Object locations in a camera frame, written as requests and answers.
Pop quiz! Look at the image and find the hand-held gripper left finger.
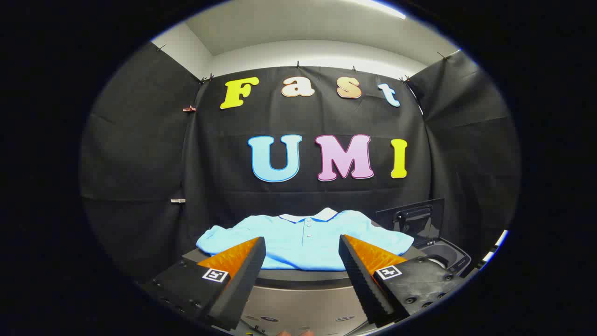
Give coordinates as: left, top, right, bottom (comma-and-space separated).
140, 237, 266, 330

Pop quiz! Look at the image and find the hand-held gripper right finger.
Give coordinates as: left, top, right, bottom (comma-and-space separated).
338, 234, 467, 327

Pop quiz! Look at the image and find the light blue polo shirt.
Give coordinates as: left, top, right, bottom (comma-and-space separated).
196, 208, 415, 271

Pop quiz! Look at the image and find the dark glass washing machine lid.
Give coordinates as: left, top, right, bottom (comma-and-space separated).
375, 198, 445, 244

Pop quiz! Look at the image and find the black backdrop cloth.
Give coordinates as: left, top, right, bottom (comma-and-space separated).
79, 42, 521, 283

